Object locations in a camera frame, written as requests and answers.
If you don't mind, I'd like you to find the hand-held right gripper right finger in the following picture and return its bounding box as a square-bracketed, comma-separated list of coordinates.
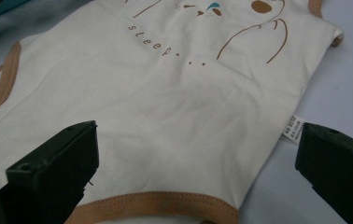
[295, 122, 353, 224]

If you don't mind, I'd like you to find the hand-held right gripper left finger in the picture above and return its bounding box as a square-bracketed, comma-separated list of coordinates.
[0, 120, 100, 224]

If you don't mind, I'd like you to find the cream baby bodysuit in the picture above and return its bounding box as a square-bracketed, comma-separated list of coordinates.
[0, 0, 346, 224]

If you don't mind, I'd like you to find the blue plastic basket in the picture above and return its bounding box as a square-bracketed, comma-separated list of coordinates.
[0, 0, 32, 19]

